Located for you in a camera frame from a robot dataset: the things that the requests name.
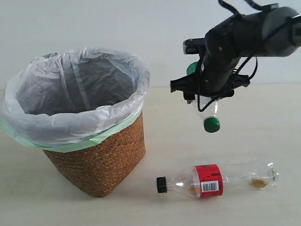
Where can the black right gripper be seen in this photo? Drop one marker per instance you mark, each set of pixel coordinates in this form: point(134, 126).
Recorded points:
point(210, 77)

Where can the green cap water bottle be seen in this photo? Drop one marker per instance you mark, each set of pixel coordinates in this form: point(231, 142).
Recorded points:
point(209, 116)

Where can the red label cola bottle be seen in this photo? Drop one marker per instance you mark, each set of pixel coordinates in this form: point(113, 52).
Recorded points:
point(210, 180)

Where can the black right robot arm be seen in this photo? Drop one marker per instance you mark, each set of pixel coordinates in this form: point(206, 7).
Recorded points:
point(273, 33)

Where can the white plastic bin liner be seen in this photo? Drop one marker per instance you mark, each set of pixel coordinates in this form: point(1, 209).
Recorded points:
point(70, 100)

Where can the woven brown wicker basket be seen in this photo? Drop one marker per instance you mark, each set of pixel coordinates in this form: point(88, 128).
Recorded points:
point(99, 169)

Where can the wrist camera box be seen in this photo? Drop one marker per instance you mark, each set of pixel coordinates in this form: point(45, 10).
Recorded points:
point(194, 46)

